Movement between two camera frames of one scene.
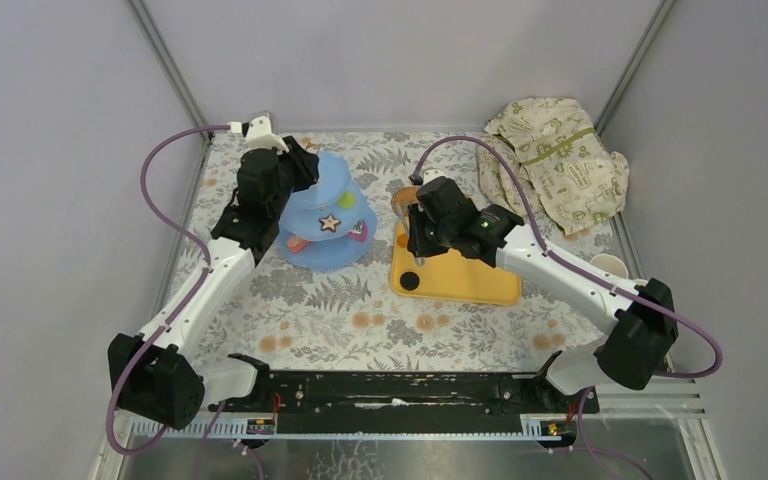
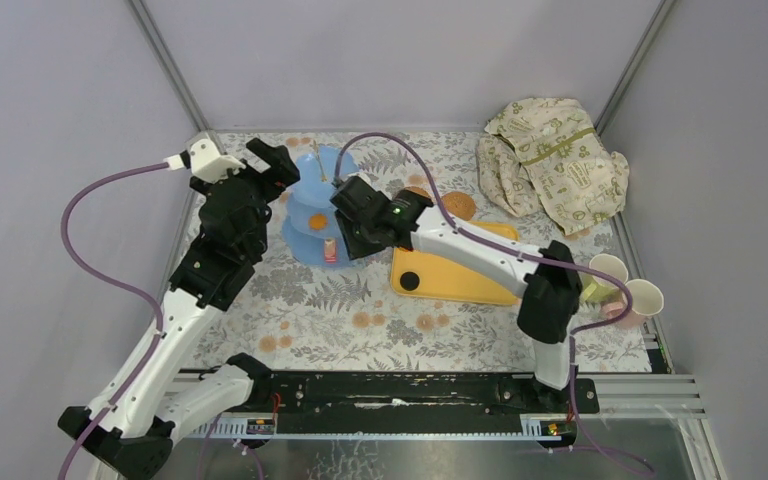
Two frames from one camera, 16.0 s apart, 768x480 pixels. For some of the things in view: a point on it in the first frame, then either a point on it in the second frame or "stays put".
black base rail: x=408 y=393 stays put
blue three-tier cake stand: x=330 y=224 stays put
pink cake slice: x=297 y=244 -> x=330 y=251
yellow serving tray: x=451 y=275 stays put
